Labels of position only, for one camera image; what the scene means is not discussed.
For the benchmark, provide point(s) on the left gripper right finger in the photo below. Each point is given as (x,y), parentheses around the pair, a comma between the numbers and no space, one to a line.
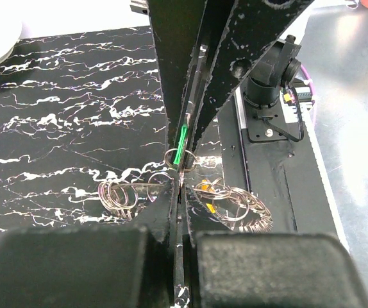
(228,269)

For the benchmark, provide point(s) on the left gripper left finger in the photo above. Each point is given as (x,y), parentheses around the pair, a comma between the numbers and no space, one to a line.
(98,266)

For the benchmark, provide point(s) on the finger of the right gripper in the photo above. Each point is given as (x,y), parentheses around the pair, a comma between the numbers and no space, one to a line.
(251,29)
(177,28)

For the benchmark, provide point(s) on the green key tag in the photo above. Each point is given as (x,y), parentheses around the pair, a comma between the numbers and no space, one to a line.
(181,145)

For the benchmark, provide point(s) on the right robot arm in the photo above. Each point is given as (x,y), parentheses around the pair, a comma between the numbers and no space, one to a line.
(206,49)

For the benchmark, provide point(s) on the yellow key tag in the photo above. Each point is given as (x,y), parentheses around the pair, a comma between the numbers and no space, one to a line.
(206,187)

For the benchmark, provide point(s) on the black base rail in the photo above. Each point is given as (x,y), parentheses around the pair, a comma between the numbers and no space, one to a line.
(289,177)

